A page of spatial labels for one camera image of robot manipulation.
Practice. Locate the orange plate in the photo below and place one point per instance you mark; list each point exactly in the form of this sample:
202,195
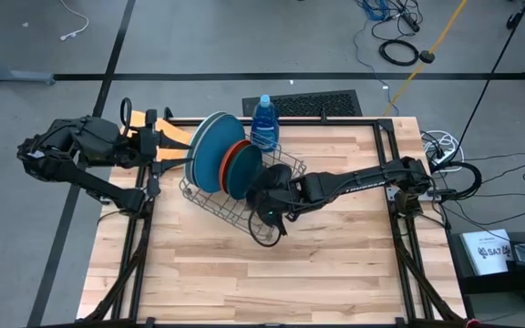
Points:
227,159

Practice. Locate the black plate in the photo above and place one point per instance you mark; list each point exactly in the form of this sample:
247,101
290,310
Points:
277,175

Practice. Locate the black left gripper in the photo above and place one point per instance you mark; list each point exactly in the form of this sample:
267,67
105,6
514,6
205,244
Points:
150,146

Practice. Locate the pale blue plate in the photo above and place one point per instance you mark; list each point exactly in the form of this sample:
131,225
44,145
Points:
200,122

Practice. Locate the dark teal plate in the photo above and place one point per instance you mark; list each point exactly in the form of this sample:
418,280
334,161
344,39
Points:
244,171

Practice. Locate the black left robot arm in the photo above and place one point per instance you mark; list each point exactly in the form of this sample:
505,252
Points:
85,139

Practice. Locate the blue dish soap bottle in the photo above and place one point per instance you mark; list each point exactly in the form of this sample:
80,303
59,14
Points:
264,125

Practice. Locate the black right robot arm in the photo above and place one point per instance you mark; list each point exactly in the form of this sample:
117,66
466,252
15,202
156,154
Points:
363,182

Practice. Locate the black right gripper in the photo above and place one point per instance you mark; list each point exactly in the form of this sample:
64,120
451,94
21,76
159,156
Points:
292,200

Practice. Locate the orange cloth towel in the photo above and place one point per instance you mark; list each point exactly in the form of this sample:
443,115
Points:
173,154

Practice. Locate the black round floor puck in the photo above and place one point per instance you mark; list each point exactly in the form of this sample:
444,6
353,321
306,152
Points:
426,57

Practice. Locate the white printed booklet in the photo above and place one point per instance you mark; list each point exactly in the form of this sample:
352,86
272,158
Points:
486,253

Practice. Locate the black power strip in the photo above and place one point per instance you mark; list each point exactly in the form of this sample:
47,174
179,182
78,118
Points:
410,20

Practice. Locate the black floor vent grate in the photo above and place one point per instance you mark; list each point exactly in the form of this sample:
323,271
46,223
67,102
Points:
317,104

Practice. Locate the black aluminium table frame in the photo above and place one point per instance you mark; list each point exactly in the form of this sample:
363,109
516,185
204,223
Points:
303,122

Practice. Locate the black side shelf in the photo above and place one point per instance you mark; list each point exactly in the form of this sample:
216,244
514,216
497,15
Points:
508,282

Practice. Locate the grey metal floor beam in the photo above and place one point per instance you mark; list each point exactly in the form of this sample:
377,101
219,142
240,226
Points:
12,76

